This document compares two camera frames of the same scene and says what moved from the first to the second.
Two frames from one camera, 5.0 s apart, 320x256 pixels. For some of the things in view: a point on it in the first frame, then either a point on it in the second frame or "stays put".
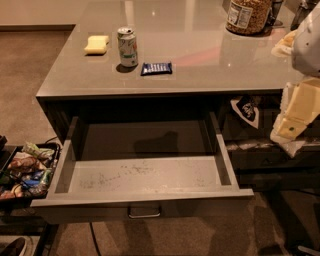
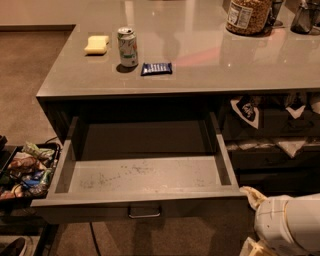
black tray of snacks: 26,171 stays put
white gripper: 308,46 -> 270,218
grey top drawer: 142,166 stays put
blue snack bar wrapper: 157,68 stays put
